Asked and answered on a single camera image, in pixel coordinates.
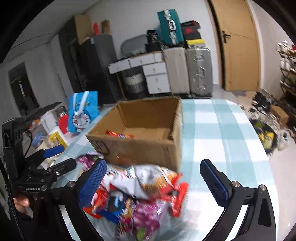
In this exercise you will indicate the woven laundry basket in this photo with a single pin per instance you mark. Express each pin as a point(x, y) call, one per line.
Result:
point(135, 86)

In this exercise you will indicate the black trash bin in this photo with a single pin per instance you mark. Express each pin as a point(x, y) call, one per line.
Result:
point(266, 134)

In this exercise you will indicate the teal suitcase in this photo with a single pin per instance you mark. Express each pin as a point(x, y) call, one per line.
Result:
point(170, 27)

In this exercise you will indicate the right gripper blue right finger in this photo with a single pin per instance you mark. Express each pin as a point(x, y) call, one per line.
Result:
point(217, 182)

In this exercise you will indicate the dark grey refrigerator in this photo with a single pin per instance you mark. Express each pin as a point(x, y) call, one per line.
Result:
point(97, 53)

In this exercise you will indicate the white drawer desk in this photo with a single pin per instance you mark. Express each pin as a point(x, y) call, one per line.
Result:
point(153, 66)

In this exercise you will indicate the silver suitcase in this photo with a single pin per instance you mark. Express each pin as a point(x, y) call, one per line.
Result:
point(199, 65)

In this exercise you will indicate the small cardboard box on floor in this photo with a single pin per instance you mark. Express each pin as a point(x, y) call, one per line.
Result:
point(280, 114)

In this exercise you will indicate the red triangular crisp bag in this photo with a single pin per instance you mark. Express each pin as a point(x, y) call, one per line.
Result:
point(121, 135)

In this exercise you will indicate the red black snack packet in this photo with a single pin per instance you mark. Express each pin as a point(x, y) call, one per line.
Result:
point(176, 195)

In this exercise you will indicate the wooden shoe rack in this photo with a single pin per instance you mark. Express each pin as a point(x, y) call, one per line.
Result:
point(287, 69)

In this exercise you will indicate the person's left hand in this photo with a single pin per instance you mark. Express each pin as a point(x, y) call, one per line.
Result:
point(21, 203)

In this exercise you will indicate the stack of shoe boxes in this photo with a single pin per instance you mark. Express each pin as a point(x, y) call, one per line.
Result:
point(191, 34)

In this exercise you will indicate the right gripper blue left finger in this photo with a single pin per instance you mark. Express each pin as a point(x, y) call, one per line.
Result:
point(89, 182)

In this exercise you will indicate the brown cardboard box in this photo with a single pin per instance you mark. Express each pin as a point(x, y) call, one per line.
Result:
point(155, 124)

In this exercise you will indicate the beige suitcase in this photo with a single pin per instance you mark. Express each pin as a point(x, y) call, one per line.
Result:
point(176, 65)

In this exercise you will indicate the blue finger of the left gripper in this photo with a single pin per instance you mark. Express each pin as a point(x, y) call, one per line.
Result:
point(62, 167)
point(48, 153)

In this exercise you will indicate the yellow labelled white box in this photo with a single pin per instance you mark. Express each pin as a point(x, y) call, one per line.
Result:
point(56, 139)

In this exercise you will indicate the wooden door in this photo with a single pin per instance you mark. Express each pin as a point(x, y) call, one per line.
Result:
point(239, 44)

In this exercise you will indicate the red Oreo packet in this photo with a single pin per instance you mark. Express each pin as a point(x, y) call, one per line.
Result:
point(97, 203)

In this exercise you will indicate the purple snack bag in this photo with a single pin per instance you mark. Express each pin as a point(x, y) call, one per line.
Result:
point(141, 219)

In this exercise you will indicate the large white noodle snack bag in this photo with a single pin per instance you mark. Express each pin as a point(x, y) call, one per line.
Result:
point(145, 181)

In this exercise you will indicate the blue Oreo packet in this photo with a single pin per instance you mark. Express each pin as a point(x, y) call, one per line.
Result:
point(114, 206)

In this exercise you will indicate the blue Doraemon gift bag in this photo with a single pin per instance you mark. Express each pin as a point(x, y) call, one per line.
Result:
point(83, 110)

